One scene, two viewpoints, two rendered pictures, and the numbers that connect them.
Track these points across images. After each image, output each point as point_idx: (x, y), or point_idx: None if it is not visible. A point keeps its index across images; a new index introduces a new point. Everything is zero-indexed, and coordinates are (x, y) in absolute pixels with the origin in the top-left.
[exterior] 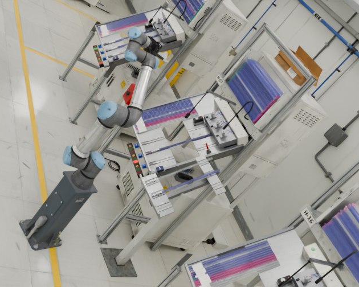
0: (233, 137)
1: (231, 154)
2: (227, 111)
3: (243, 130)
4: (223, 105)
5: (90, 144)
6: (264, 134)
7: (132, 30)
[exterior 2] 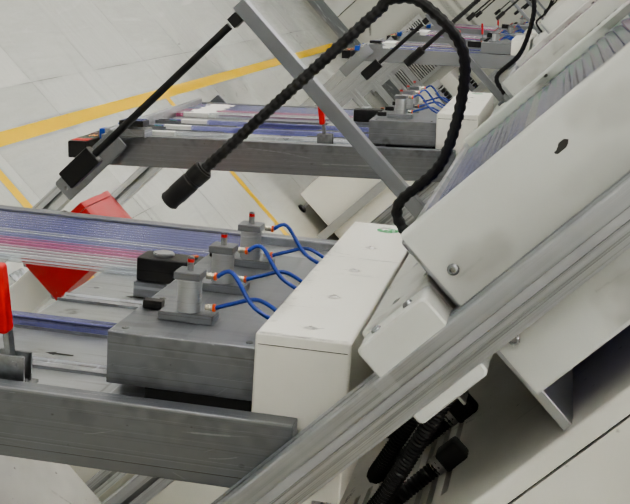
0: (248, 339)
1: (171, 473)
2: (364, 258)
3: (350, 320)
4: (368, 243)
5: None
6: (473, 343)
7: None
